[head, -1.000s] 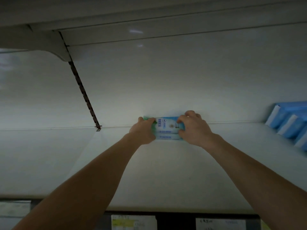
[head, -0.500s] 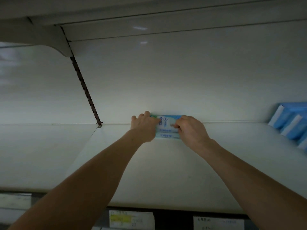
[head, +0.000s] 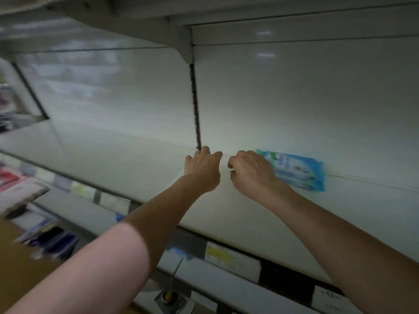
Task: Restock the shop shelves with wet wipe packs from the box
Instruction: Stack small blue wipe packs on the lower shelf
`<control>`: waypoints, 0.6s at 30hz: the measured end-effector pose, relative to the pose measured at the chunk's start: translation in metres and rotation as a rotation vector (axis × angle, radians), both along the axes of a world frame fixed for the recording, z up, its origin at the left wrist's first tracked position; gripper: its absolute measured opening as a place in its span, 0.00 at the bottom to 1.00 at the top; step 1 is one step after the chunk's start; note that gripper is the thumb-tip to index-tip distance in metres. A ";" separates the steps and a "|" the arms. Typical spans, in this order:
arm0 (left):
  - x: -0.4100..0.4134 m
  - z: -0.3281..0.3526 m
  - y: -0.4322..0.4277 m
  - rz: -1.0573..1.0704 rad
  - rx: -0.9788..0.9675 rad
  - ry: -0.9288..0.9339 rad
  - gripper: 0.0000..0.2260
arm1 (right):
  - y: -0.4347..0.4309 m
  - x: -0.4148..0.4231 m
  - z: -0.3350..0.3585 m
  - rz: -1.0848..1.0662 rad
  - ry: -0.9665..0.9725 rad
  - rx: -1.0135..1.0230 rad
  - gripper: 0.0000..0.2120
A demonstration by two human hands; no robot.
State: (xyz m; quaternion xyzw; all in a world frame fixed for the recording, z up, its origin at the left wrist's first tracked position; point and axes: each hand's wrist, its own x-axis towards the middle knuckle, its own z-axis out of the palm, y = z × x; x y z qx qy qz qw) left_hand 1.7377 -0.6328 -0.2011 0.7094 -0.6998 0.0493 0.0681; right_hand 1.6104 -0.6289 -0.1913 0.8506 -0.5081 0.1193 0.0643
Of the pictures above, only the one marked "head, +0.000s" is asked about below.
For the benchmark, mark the person's left forearm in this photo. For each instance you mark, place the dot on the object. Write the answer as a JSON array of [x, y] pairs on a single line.
[[111, 258]]

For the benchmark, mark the blue-green wipe packets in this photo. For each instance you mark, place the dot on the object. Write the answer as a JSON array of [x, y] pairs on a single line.
[[298, 170]]

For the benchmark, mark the pink white flat packaged goods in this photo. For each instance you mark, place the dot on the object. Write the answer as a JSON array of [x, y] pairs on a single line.
[[16, 189]]

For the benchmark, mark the metal store shelving unit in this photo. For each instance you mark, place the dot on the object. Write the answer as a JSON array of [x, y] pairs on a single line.
[[294, 94]]

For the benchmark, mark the person's right forearm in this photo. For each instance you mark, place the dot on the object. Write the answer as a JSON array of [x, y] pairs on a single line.
[[347, 258]]

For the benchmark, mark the dark plastic bags bundle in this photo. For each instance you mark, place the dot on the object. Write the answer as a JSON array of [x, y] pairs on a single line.
[[49, 238]]

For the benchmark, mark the person's left hand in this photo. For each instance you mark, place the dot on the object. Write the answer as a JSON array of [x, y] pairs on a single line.
[[204, 172]]

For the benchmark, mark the person's right hand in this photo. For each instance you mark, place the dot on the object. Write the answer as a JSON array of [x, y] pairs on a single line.
[[254, 176]]

